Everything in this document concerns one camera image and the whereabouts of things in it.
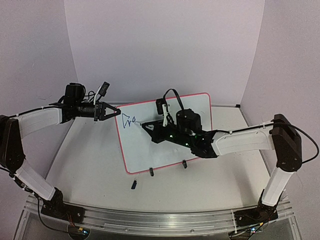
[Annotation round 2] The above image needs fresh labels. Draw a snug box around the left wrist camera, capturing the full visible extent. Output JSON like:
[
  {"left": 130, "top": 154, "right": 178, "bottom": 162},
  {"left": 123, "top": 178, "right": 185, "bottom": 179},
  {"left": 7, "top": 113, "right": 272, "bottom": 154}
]
[{"left": 93, "top": 81, "right": 110, "bottom": 105}]

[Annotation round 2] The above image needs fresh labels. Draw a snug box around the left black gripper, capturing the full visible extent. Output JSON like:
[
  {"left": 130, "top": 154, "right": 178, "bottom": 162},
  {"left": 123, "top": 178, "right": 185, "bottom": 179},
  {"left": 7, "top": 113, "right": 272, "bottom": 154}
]
[{"left": 74, "top": 100, "right": 121, "bottom": 121}]

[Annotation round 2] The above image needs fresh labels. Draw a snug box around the base circuit board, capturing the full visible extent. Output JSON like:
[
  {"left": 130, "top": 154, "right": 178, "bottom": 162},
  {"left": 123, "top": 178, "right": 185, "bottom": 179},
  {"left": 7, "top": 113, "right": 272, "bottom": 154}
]
[
  {"left": 67, "top": 225, "right": 90, "bottom": 237},
  {"left": 228, "top": 222, "right": 264, "bottom": 238}
]

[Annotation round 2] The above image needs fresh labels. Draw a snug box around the white marker pen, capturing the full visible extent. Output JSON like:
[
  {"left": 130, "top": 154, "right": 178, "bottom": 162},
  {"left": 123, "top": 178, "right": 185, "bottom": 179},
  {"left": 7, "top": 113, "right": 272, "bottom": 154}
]
[{"left": 134, "top": 121, "right": 154, "bottom": 131}]

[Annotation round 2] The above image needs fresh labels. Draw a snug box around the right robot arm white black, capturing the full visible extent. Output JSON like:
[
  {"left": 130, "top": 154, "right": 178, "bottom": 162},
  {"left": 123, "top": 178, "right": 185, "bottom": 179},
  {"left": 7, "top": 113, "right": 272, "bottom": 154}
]
[{"left": 141, "top": 109, "right": 314, "bottom": 227}]

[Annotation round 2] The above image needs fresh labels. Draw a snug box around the pink framed whiteboard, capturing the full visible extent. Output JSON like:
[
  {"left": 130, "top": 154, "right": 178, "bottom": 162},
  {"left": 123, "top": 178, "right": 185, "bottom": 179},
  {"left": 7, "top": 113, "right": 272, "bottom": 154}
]
[{"left": 115, "top": 92, "right": 213, "bottom": 175}]

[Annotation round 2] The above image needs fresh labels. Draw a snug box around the black stand foot right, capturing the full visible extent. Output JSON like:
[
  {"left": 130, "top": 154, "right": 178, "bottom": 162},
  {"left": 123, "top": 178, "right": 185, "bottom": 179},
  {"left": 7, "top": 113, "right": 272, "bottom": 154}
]
[{"left": 182, "top": 160, "right": 188, "bottom": 169}]

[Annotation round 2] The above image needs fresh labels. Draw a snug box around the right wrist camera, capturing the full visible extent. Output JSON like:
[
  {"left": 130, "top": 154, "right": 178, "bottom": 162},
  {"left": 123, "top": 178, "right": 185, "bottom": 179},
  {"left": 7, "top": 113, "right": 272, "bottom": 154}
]
[{"left": 155, "top": 98, "right": 169, "bottom": 127}]

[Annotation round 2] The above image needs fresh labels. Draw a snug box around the aluminium front rail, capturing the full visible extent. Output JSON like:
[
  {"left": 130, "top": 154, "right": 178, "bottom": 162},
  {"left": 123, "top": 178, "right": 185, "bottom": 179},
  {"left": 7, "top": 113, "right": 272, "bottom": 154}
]
[{"left": 13, "top": 196, "right": 302, "bottom": 240}]

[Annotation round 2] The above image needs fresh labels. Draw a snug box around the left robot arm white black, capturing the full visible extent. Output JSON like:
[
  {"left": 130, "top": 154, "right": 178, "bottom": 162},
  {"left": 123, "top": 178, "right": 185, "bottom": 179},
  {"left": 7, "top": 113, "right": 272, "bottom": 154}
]
[{"left": 0, "top": 82, "right": 121, "bottom": 224}]

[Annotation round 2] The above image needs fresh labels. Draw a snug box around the right camera black cable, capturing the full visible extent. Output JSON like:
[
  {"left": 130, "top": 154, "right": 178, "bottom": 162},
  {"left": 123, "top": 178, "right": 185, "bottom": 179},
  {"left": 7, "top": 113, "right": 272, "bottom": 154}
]
[{"left": 162, "top": 88, "right": 186, "bottom": 112}]

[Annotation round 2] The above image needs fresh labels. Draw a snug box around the dark blue marker cap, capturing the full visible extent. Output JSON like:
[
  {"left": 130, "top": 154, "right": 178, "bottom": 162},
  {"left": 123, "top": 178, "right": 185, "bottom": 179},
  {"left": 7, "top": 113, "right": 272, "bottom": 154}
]
[{"left": 131, "top": 180, "right": 137, "bottom": 190}]

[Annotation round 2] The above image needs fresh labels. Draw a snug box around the right base circuit board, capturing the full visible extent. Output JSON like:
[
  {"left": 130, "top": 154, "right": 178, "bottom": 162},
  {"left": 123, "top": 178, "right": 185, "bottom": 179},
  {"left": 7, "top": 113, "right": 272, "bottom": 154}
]
[{"left": 228, "top": 222, "right": 264, "bottom": 238}]

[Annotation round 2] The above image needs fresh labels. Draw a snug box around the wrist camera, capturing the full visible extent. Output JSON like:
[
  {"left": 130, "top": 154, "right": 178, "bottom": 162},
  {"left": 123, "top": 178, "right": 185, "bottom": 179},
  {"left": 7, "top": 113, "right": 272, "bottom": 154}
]
[
  {"left": 155, "top": 98, "right": 169, "bottom": 127},
  {"left": 93, "top": 81, "right": 110, "bottom": 105}
]

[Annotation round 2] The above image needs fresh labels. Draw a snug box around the left base circuit board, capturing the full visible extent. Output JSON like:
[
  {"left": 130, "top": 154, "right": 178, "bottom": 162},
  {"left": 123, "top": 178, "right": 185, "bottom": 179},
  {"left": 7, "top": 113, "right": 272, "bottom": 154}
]
[{"left": 67, "top": 225, "right": 90, "bottom": 237}]

